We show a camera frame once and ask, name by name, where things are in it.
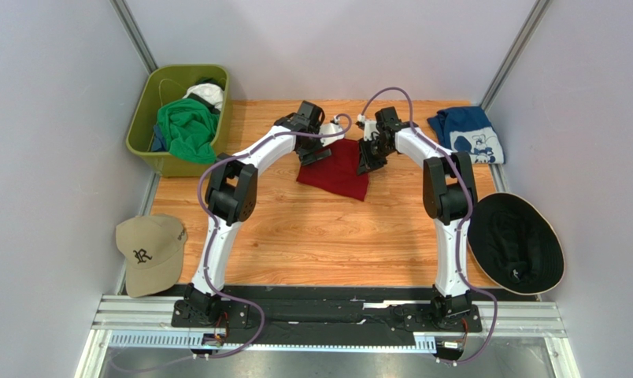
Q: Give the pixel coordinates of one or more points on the folded blue printed t-shirt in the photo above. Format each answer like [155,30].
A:
[468,129]

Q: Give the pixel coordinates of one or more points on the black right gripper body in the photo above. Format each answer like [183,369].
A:
[370,159]

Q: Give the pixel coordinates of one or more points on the beige bucket hat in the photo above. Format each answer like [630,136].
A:
[153,247]

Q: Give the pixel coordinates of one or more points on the aluminium corner post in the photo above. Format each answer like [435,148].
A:
[133,30]
[523,36]

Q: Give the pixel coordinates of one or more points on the dark blue garment in basket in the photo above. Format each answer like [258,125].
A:
[158,143]

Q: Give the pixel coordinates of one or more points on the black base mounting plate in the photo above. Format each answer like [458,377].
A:
[327,316]

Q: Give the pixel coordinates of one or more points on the left aluminium corner post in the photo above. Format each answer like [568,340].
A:
[133,30]

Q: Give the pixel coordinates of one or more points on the green plastic laundry basket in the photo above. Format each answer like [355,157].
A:
[170,84]

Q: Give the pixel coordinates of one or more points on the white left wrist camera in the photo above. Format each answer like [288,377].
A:
[331,132]

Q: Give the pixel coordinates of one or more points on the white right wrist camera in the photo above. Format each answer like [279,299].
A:
[369,128]

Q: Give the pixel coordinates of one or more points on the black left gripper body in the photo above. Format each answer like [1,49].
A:
[306,154]

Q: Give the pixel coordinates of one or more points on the black wide-brim hat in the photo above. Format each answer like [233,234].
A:
[515,245]

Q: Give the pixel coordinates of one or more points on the aluminium frame rail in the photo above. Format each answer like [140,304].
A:
[533,329]

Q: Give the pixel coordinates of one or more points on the white garment in basket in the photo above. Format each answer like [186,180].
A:
[209,93]

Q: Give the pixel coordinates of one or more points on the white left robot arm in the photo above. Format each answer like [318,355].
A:
[227,192]

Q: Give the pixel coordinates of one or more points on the dark red t-shirt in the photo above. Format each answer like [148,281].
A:
[337,173]

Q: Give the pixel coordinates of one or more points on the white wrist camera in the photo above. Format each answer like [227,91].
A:
[331,132]
[369,128]

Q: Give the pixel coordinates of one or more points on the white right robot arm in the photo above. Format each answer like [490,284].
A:
[449,194]

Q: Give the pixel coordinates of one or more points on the green t-shirt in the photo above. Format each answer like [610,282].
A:
[188,127]

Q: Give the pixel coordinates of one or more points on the right aluminium corner post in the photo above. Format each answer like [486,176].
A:
[523,36]

